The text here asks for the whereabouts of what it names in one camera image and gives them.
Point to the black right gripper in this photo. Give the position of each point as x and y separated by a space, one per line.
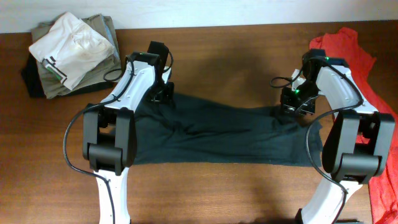
286 102

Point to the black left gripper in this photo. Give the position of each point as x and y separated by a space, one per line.
166 94

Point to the dark green t-shirt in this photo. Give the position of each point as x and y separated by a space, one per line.
192 129

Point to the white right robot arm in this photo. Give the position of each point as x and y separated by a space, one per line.
357 147

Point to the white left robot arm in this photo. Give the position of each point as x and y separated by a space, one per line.
109 131

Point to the olive folded garment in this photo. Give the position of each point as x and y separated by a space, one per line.
52 87

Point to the light blue folded garment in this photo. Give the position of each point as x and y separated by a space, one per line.
110 38

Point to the white folded t-shirt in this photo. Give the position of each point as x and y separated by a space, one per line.
70 49

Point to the black folded garment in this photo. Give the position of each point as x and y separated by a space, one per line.
30 76

